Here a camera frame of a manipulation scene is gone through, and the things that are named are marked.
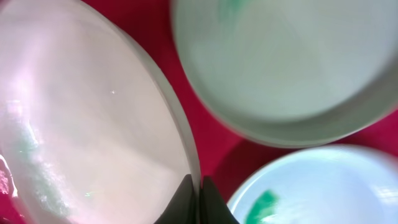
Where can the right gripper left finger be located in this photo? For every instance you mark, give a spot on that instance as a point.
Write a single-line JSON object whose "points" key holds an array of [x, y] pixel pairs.
{"points": [[182, 208]]}

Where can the red plastic tray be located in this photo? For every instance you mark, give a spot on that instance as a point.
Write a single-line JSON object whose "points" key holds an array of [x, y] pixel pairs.
{"points": [[228, 157]]}

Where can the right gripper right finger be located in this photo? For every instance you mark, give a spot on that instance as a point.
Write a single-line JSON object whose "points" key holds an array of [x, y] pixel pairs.
{"points": [[213, 209]]}

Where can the light blue plate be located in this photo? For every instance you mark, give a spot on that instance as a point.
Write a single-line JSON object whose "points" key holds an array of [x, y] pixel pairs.
{"points": [[330, 184]]}

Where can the white plate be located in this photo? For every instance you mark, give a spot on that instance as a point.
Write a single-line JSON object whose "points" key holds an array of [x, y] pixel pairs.
{"points": [[91, 129]]}

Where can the mint green plate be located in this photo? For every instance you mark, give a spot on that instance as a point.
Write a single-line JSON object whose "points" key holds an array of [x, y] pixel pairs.
{"points": [[290, 73]]}

